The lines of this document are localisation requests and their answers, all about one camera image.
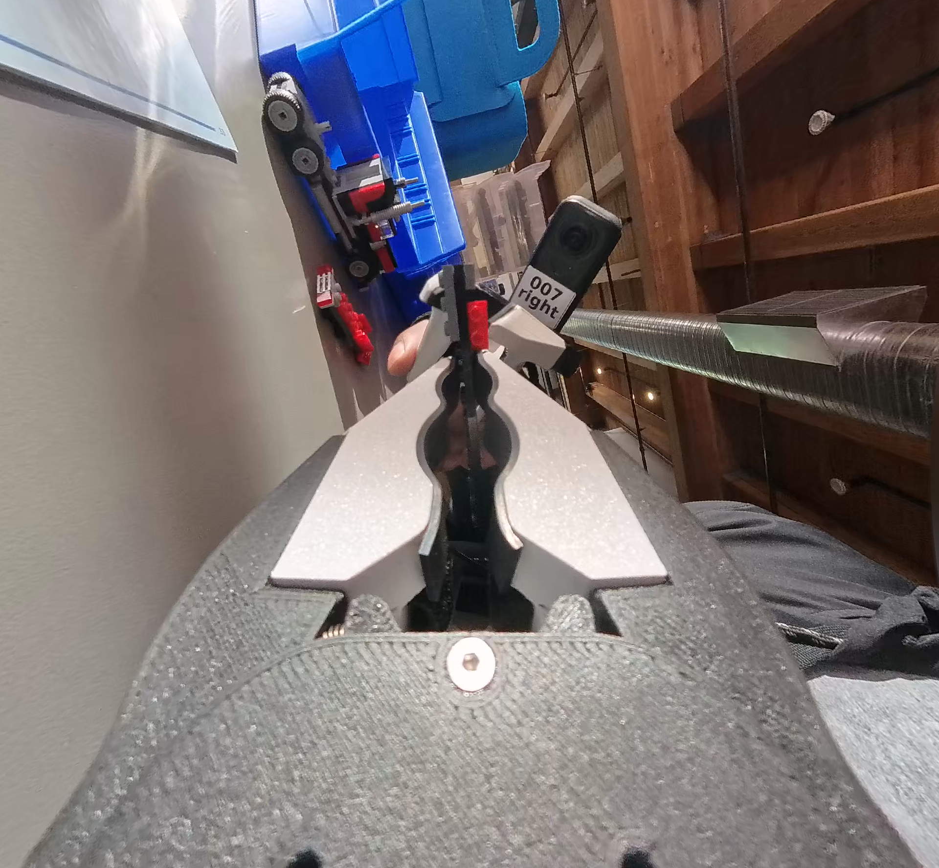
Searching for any black patterned strap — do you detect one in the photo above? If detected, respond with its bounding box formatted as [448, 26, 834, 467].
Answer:
[776, 621, 846, 650]

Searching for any person's right hand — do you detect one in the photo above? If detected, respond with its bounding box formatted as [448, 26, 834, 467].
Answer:
[386, 320, 431, 378]

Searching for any light blue felt bag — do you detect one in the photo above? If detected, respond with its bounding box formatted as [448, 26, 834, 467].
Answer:
[402, 0, 563, 184]

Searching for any light blue instruction booklet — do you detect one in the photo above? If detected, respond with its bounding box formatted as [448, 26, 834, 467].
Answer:
[0, 0, 241, 165]

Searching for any grey desk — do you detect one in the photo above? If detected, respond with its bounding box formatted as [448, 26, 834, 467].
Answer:
[0, 0, 415, 840]

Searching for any clear plastic organizer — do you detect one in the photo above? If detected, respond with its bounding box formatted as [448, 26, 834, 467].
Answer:
[449, 158, 553, 284]

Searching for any person's dark jacket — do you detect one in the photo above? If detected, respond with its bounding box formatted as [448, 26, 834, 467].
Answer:
[686, 500, 939, 672]

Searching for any long black brick plate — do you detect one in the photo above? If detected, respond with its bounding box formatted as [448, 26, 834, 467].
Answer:
[440, 263, 491, 473]

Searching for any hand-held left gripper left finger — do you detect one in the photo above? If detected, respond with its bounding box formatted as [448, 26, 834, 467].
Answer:
[269, 356, 457, 630]

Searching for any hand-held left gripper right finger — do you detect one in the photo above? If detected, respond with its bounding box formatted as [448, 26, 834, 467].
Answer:
[480, 358, 671, 627]

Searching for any silver ventilation duct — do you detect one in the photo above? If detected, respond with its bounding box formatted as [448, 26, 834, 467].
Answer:
[559, 285, 939, 438]

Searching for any red and black toy truck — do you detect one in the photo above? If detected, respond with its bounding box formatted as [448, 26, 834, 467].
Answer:
[262, 70, 424, 291]

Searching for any person's grey sweatshirt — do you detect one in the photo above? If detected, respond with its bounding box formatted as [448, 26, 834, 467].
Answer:
[800, 666, 939, 868]

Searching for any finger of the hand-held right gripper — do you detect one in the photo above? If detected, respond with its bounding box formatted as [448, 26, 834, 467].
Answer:
[488, 305, 567, 372]
[413, 272, 454, 379]

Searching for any blue plastic bin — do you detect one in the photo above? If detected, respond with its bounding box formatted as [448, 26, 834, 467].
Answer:
[248, 0, 470, 281]

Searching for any small red brick assembly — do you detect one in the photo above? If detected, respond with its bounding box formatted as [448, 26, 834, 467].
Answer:
[313, 263, 377, 368]

